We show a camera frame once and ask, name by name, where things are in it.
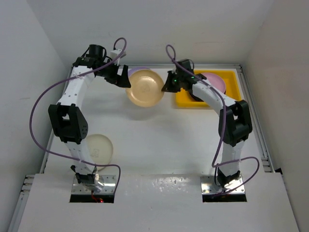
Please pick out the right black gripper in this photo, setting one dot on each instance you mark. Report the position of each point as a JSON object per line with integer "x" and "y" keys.
{"x": 169, "y": 87}

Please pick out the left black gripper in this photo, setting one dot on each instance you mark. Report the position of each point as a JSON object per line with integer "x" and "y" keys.
{"x": 119, "y": 80}

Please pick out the purple plate back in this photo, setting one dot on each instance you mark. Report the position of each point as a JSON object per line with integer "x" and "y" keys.
{"x": 134, "y": 70}

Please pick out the orange plate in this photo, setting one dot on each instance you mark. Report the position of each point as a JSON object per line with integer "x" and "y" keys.
{"x": 145, "y": 88}

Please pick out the grey rimmed plate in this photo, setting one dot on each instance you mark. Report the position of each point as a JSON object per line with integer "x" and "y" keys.
{"x": 196, "y": 99}

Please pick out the pink plate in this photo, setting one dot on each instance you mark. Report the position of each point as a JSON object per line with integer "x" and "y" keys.
{"x": 213, "y": 80}

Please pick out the cream plate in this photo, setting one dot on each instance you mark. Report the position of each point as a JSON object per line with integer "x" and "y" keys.
{"x": 100, "y": 148}

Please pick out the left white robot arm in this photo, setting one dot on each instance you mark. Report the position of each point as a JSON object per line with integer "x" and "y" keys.
{"x": 67, "y": 119}

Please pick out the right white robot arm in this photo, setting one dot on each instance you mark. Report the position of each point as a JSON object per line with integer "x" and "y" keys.
{"x": 235, "y": 123}

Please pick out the yellow plastic bin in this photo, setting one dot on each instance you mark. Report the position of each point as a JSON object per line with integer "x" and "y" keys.
{"x": 184, "y": 100}

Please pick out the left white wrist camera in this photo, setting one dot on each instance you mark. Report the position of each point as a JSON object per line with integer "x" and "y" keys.
{"x": 116, "y": 55}

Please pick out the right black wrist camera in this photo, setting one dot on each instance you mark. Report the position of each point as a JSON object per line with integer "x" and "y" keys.
{"x": 187, "y": 64}

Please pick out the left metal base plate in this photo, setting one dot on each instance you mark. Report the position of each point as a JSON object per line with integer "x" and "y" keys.
{"x": 104, "y": 186}

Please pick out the metal base plate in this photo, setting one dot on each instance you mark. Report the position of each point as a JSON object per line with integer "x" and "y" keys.
{"x": 104, "y": 186}
{"x": 210, "y": 187}

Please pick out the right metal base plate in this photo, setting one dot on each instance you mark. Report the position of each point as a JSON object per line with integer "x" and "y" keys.
{"x": 210, "y": 187}

